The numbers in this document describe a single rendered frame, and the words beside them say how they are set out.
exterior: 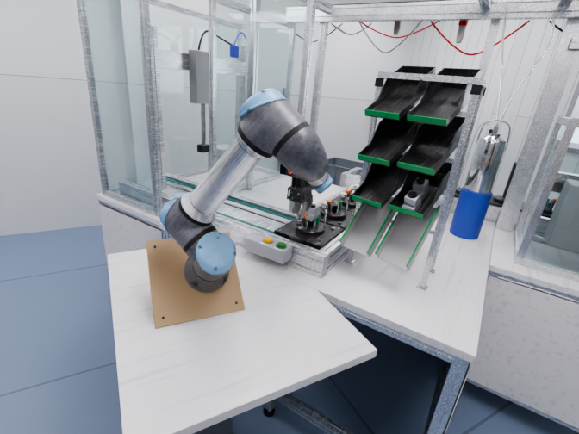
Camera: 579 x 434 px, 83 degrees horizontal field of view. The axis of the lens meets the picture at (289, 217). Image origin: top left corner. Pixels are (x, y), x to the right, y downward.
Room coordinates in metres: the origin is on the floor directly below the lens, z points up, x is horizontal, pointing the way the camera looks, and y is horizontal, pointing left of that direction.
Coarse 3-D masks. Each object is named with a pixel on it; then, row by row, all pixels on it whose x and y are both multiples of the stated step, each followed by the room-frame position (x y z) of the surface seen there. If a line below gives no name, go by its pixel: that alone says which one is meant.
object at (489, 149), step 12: (492, 120) 1.80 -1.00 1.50; (480, 132) 1.82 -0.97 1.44; (492, 132) 1.79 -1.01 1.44; (480, 144) 1.77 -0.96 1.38; (492, 144) 1.73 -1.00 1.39; (504, 144) 1.73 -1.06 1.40; (480, 156) 1.75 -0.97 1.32; (492, 156) 1.72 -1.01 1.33; (480, 168) 1.74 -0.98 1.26; (492, 168) 1.72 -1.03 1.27; (468, 180) 1.78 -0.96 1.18; (480, 180) 1.73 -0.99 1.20; (492, 180) 1.73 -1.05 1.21; (480, 192) 1.72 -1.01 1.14
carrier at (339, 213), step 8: (336, 200) 1.67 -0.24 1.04; (320, 208) 1.70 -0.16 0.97; (336, 208) 1.62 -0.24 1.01; (320, 216) 1.59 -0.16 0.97; (328, 216) 1.57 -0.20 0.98; (336, 216) 1.56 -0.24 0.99; (344, 216) 1.58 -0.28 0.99; (352, 216) 1.63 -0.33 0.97; (328, 224) 1.51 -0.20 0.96; (336, 224) 1.50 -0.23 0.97; (344, 224) 1.51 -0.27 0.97
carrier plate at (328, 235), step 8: (288, 224) 1.45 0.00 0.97; (280, 232) 1.35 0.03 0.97; (288, 232) 1.35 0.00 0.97; (296, 232) 1.36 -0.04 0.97; (328, 232) 1.39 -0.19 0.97; (336, 232) 1.40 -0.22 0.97; (304, 240) 1.29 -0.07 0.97; (312, 240) 1.29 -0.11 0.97; (328, 240) 1.31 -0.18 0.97; (320, 248) 1.24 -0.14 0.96
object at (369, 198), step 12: (372, 168) 1.34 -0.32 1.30; (384, 168) 1.40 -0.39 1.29; (396, 168) 1.39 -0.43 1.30; (372, 180) 1.34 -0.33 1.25; (384, 180) 1.32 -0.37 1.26; (396, 180) 1.24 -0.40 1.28; (360, 192) 1.28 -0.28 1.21; (372, 192) 1.26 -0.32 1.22; (384, 192) 1.25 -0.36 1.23; (372, 204) 1.18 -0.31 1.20; (384, 204) 1.18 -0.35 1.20
